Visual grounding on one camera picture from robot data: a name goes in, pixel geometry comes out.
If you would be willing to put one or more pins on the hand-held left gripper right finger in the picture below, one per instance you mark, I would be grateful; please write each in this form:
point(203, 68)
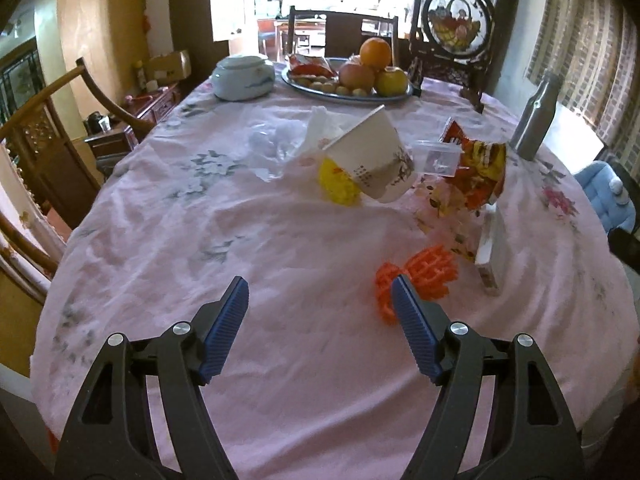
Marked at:
point(415, 330)

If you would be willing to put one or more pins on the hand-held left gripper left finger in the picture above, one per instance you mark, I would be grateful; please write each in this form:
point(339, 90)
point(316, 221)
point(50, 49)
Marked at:
point(227, 330)

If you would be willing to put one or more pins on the orange foam fruit net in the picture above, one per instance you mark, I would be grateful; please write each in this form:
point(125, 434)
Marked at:
point(430, 267)

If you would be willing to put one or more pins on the printed clear plastic wrapper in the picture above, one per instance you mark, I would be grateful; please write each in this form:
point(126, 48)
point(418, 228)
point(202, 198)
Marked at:
point(445, 210)

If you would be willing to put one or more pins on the yellow foam fruit net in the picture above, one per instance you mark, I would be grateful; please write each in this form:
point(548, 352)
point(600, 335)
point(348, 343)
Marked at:
point(337, 185)

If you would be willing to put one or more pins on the clear plastic container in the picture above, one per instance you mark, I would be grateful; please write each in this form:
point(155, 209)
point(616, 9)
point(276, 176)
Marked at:
point(435, 157)

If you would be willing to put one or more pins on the red snack bag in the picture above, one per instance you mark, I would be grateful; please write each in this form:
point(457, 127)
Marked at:
point(482, 170)

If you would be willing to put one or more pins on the white paper noodle cup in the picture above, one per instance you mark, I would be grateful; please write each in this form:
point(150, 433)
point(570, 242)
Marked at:
point(372, 155)

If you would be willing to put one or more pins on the clear plastic bag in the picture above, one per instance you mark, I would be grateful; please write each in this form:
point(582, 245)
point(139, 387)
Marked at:
point(280, 140)

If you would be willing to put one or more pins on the white cardboard box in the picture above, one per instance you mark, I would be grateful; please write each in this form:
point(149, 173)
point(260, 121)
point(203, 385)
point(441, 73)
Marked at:
point(490, 255)

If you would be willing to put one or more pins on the pink floral tablecloth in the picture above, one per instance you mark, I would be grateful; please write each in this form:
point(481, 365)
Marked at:
point(250, 220)

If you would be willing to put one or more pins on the blue cushioned chair right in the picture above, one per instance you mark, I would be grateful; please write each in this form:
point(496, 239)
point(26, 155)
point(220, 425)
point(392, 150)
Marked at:
point(600, 185)

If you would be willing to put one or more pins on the dark red wooden sideboard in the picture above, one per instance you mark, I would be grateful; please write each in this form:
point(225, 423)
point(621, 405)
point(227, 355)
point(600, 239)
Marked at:
point(150, 105)

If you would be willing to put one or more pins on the metal fruit tray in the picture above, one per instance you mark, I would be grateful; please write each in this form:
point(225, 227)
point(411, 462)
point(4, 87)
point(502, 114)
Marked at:
point(350, 100)

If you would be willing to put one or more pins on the white mug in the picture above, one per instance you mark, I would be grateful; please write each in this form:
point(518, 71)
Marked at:
point(104, 124)

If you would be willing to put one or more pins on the grey metal bottle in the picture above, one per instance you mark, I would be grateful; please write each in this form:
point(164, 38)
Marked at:
point(532, 120)

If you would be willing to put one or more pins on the curved-back wooden chair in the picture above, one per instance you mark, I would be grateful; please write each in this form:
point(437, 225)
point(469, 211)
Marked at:
point(55, 160)

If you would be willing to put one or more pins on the white ceramic lidded bowl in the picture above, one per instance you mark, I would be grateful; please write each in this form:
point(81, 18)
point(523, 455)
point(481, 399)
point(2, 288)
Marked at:
point(242, 82)

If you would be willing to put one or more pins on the yellow-green apple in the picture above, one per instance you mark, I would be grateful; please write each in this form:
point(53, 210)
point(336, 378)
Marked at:
point(391, 81)

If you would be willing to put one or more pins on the red apple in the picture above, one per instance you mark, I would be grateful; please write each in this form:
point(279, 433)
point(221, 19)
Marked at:
point(356, 76)

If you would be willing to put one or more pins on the pile of small brown fruits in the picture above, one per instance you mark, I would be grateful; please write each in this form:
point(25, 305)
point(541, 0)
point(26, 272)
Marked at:
point(325, 85)

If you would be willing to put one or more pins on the brown cardboard box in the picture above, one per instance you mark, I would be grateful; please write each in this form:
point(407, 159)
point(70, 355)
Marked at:
point(170, 65)

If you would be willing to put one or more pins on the red snack packet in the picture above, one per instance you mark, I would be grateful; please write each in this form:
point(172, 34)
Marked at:
point(310, 65)

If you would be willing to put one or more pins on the orange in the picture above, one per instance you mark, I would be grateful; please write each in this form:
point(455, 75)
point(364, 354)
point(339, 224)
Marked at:
point(376, 53)

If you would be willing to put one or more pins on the dark wooden chair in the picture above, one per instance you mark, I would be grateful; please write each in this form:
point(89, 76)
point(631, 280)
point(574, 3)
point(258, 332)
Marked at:
point(345, 32)

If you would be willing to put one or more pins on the round decorative table screen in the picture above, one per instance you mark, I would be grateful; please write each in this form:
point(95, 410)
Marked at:
point(450, 20)

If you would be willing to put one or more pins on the dark glass cabinet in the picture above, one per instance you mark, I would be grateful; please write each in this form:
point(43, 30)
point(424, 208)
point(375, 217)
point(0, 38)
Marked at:
point(20, 80)

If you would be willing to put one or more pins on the plaid curtain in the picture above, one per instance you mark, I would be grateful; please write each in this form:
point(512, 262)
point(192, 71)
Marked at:
point(590, 50)

